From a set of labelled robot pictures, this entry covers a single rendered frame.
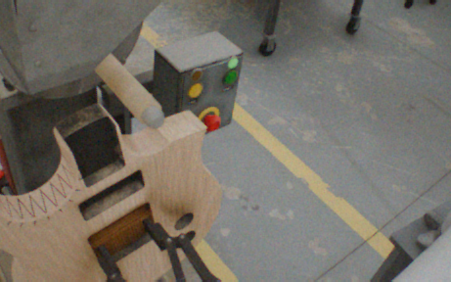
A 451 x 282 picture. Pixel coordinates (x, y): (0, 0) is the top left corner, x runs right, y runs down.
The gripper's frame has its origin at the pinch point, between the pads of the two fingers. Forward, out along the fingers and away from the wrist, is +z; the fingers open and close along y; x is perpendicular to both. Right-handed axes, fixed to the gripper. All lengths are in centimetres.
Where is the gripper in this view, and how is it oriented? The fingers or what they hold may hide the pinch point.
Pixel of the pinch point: (126, 239)
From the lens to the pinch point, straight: 66.6
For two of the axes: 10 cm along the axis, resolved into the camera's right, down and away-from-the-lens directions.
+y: 7.9, -4.6, 4.1
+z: -6.1, -5.9, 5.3
